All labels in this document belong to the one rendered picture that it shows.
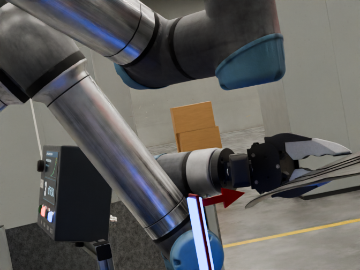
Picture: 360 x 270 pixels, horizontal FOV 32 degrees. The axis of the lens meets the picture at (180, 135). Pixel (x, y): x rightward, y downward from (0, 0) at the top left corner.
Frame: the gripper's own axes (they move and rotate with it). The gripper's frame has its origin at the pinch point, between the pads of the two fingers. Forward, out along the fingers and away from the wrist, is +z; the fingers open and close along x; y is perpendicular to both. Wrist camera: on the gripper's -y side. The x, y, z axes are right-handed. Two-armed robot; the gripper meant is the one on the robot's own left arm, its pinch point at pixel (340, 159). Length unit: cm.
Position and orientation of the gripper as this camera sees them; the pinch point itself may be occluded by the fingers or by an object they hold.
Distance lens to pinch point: 88.3
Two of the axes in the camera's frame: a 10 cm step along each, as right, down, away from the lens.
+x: 1.2, 9.9, -0.3
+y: 5.5, -0.4, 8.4
